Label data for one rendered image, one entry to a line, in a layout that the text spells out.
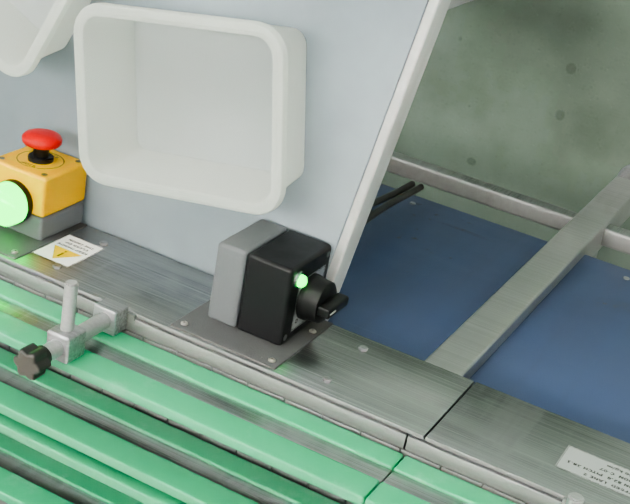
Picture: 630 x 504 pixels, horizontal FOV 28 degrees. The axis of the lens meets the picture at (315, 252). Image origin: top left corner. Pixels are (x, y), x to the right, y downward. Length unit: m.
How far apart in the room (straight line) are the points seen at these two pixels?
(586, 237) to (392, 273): 0.29
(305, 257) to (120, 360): 0.19
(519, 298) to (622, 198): 0.41
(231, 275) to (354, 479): 0.24
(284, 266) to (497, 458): 0.25
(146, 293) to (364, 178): 0.24
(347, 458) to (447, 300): 0.34
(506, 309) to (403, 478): 0.33
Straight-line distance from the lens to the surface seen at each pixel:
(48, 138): 1.29
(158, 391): 1.10
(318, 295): 1.14
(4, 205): 1.27
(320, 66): 1.15
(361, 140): 1.15
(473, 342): 1.25
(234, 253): 1.14
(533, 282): 1.41
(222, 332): 1.16
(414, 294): 1.35
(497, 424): 1.11
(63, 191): 1.29
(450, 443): 1.07
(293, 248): 1.16
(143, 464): 1.14
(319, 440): 1.07
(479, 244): 1.51
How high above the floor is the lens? 1.75
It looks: 56 degrees down
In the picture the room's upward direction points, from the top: 123 degrees counter-clockwise
